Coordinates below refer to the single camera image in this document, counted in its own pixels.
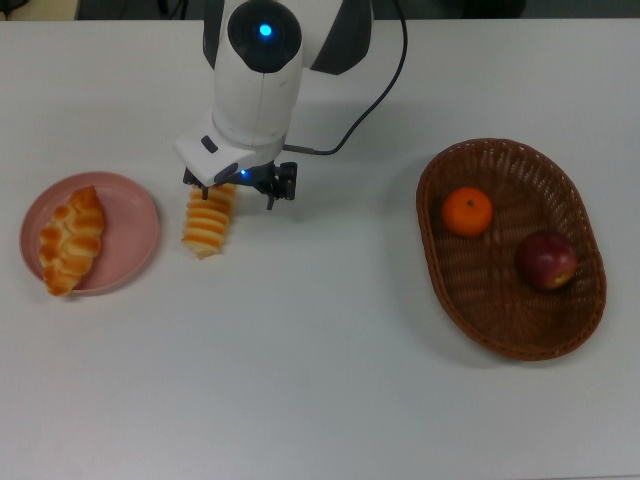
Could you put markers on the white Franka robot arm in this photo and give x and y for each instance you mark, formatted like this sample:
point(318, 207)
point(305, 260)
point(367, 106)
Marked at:
point(255, 90)

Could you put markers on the brown woven basket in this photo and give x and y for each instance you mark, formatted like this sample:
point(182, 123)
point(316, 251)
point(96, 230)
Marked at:
point(500, 310)

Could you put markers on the orange toy mandarin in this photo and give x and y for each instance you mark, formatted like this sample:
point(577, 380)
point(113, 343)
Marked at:
point(467, 211)

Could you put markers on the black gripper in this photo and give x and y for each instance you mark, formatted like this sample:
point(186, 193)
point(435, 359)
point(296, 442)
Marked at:
point(257, 177)

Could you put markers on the red toy apple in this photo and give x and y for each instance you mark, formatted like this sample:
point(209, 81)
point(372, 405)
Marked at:
point(546, 260)

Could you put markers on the striped toy bread roll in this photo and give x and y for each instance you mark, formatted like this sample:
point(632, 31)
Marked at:
point(207, 225)

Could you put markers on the pink plate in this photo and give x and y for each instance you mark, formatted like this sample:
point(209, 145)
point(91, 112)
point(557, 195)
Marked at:
point(127, 235)

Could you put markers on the braided golden toy bread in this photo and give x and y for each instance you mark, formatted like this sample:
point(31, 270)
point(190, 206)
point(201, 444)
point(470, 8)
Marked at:
point(70, 245)

